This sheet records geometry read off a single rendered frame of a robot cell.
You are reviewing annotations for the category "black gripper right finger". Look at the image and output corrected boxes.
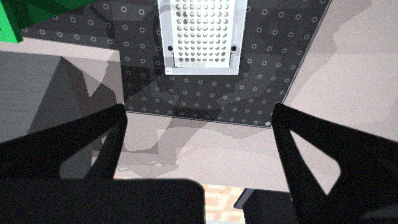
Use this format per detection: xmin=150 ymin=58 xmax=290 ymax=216
xmin=271 ymin=103 xmax=398 ymax=224

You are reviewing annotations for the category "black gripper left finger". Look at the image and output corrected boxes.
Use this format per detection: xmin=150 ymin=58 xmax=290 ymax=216
xmin=0 ymin=103 xmax=128 ymax=179

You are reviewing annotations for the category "green open-top bin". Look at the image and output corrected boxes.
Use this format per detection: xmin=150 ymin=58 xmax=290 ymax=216
xmin=0 ymin=0 xmax=95 ymax=43

